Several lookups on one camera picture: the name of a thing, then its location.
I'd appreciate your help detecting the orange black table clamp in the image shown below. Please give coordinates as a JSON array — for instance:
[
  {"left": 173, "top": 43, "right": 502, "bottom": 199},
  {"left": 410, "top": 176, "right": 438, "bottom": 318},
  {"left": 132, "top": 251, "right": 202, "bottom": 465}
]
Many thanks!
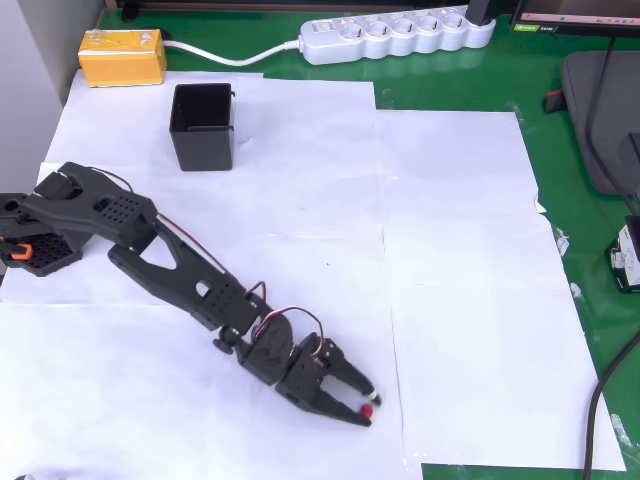
[{"left": 0, "top": 238, "right": 34, "bottom": 262}]

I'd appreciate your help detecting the white paper table cover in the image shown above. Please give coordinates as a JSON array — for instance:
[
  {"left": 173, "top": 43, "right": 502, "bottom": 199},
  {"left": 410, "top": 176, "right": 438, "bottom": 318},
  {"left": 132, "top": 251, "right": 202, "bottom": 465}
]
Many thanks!
[{"left": 0, "top": 69, "right": 629, "bottom": 480}]

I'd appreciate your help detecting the white multi-socket power strip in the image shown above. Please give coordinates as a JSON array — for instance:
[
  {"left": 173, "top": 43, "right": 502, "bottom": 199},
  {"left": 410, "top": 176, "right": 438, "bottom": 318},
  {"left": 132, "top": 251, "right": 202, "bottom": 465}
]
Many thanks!
[{"left": 298, "top": 5, "right": 498, "bottom": 67}]

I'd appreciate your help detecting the small black green device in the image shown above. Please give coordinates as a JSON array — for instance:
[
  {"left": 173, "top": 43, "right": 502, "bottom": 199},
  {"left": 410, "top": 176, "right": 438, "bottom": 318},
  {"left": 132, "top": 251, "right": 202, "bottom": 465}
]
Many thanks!
[{"left": 606, "top": 214, "right": 640, "bottom": 294}]

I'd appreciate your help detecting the yellow cardboard box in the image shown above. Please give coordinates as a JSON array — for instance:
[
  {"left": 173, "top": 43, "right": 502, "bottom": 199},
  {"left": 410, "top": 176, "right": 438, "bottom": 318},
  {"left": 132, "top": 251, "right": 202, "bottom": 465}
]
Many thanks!
[{"left": 78, "top": 28, "right": 169, "bottom": 89}]

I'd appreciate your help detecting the black square container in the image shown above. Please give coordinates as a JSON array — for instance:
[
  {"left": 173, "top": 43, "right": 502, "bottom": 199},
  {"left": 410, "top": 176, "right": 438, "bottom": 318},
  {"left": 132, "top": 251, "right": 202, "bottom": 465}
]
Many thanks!
[{"left": 168, "top": 82, "right": 237, "bottom": 173}]

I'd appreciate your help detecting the gray laptop sleeve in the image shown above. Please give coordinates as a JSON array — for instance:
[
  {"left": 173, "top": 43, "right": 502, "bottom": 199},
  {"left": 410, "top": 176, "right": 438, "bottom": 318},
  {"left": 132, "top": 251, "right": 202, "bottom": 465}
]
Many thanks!
[{"left": 559, "top": 49, "right": 640, "bottom": 198}]

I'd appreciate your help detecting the red black tag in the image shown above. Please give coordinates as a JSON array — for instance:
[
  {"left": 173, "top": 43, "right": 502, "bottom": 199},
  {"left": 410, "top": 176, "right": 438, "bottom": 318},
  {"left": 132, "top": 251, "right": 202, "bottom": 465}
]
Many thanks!
[{"left": 542, "top": 88, "right": 569, "bottom": 116}]

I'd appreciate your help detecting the thin black monitor cable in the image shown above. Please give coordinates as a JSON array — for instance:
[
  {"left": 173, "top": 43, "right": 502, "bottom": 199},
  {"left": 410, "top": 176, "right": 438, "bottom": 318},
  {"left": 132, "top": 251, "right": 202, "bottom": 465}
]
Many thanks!
[{"left": 584, "top": 35, "right": 640, "bottom": 217}]

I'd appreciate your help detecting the black plug adapter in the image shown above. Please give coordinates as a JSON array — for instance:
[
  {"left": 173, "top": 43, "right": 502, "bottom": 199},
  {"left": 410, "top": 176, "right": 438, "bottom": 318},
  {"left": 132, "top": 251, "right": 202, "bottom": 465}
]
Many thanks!
[{"left": 466, "top": 0, "right": 497, "bottom": 27}]

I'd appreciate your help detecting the white power cable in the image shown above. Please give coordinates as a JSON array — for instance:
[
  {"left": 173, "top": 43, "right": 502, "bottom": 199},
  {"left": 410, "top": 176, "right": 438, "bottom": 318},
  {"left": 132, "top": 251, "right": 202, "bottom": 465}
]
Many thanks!
[{"left": 162, "top": 38, "right": 304, "bottom": 68}]

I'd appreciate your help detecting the thick black cable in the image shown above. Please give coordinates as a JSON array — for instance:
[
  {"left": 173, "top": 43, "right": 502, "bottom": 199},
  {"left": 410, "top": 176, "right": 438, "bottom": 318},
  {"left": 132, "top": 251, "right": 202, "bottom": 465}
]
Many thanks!
[{"left": 582, "top": 329, "right": 640, "bottom": 480}]

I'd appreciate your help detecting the black computer monitor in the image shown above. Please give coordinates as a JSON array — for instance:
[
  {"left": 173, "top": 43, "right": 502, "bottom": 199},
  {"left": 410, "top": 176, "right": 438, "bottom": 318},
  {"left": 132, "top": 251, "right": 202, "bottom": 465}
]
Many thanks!
[{"left": 509, "top": 0, "right": 640, "bottom": 37}]

